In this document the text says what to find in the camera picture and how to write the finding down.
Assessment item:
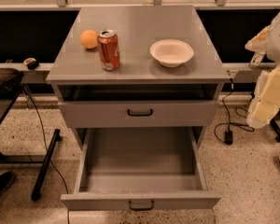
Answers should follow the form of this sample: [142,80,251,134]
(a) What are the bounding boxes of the black stand foot right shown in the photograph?
[270,119,280,143]

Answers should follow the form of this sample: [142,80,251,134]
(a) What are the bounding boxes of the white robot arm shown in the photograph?
[245,12,280,129]

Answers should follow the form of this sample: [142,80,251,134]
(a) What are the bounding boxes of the closed grey upper drawer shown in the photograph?
[59,101,218,128]

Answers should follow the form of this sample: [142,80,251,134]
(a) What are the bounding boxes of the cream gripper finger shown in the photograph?
[246,65,280,129]
[245,26,270,53]

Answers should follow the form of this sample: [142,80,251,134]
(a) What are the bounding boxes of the grey drawer cabinet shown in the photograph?
[46,5,231,151]

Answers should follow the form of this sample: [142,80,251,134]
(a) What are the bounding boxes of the black shoe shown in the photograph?
[0,171,15,195]

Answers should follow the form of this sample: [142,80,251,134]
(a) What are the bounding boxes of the open grey lower drawer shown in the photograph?
[62,127,220,211]

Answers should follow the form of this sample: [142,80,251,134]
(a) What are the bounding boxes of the white paper bowl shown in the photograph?
[149,39,194,68]

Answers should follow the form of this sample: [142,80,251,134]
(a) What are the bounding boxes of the red coke can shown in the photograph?
[97,29,120,71]

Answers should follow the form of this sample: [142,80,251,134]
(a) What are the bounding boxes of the black bag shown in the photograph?
[0,68,23,99]

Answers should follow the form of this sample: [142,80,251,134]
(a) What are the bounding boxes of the black table leg frame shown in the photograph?
[0,129,62,202]

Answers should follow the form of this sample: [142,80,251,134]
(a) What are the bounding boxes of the orange fruit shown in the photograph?
[80,30,98,49]

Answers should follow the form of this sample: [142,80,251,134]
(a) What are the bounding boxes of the black power adapter cable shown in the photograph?
[213,77,256,146]

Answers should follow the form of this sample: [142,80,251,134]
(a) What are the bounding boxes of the small clear bottle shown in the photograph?
[248,52,265,69]

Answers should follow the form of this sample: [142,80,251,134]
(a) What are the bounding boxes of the black tape measure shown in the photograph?
[23,58,39,70]

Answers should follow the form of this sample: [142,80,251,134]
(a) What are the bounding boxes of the black floor cable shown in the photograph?
[21,86,71,224]

